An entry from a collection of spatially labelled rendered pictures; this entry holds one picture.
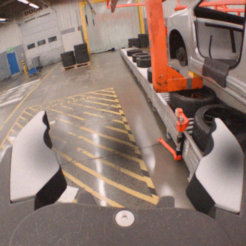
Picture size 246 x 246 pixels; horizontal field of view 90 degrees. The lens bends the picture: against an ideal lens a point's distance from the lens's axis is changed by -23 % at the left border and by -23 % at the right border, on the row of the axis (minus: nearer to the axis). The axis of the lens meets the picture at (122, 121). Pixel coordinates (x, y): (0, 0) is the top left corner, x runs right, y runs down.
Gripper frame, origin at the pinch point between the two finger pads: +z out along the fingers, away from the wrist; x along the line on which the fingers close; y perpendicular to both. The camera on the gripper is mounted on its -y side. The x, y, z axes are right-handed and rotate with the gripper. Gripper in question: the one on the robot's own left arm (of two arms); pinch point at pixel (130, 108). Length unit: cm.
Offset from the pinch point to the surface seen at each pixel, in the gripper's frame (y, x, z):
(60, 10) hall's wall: -210, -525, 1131
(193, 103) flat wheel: 67, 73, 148
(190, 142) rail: 78, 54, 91
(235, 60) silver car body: 10, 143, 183
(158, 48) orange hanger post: 12, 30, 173
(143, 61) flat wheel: 74, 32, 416
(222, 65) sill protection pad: 14, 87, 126
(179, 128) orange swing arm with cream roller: 71, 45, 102
